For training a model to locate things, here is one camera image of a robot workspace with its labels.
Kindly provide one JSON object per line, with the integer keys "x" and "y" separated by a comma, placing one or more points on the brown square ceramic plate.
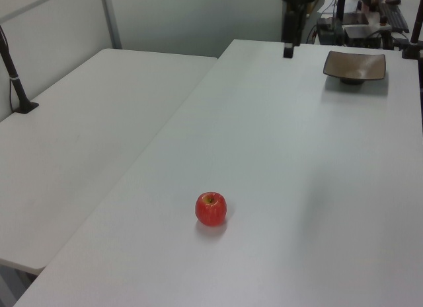
{"x": 355, "y": 65}

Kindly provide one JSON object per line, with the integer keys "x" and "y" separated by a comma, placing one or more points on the thin black upright pole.
{"x": 341, "y": 5}

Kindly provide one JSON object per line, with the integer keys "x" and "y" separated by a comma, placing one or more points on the black pole with white tie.
{"x": 13, "y": 76}

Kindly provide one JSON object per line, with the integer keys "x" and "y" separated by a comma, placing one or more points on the black computer mouse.
{"x": 392, "y": 0}

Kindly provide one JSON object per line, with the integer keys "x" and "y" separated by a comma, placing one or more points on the black clamp pole stand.
{"x": 413, "y": 39}

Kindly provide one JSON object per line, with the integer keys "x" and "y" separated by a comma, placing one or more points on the grey partition corner post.
{"x": 111, "y": 20}

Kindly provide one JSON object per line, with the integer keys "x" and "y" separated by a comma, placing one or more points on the red apple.
{"x": 211, "y": 209}

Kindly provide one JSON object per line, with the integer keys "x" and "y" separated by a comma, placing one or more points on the black computer keyboard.
{"x": 395, "y": 17}

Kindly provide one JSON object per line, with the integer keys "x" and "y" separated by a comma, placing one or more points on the black electronics box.
{"x": 328, "y": 31}

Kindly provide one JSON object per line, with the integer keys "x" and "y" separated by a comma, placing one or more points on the black flat device with screen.
{"x": 367, "y": 36}

